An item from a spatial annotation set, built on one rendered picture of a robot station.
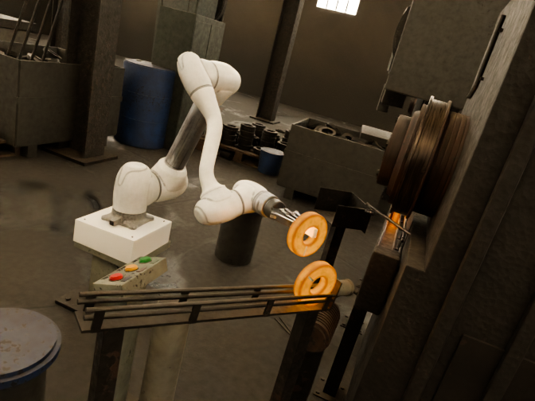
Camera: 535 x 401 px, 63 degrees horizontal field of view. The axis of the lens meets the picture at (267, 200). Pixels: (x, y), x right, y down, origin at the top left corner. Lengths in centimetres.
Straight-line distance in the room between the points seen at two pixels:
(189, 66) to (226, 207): 60
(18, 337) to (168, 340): 43
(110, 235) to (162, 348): 67
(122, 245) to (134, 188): 26
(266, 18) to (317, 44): 159
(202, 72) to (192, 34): 318
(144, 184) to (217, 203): 58
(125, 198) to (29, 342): 82
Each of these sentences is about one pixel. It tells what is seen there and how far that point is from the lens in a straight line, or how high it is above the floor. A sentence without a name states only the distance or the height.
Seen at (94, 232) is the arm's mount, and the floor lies 43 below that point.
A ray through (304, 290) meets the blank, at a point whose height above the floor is 70.
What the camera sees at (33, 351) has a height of 43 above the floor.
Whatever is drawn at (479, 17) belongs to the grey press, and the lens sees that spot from 444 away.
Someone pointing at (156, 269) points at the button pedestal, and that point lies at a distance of 153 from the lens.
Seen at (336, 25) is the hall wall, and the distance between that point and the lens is 1213.
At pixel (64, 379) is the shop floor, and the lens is 200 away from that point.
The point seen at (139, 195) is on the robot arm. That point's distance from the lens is 206.
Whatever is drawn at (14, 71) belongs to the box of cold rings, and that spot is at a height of 72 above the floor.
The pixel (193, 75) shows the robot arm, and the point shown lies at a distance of 181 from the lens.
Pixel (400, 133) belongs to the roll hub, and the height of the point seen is 120.
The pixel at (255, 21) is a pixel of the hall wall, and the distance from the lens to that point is 1280.
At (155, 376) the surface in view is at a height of 26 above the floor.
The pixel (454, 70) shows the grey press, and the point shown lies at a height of 157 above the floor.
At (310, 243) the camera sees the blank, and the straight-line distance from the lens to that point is 149.
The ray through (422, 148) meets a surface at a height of 118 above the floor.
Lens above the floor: 138
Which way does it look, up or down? 19 degrees down
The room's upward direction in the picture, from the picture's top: 15 degrees clockwise
